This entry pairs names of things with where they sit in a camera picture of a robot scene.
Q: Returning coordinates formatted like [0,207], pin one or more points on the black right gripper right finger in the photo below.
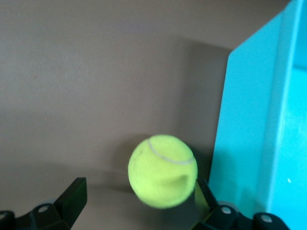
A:
[220,219]

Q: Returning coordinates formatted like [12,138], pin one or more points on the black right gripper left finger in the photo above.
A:
[64,208]

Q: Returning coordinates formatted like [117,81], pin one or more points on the yellow tennis ball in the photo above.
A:
[160,172]

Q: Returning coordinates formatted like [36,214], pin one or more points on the blue plastic bin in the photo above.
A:
[259,119]

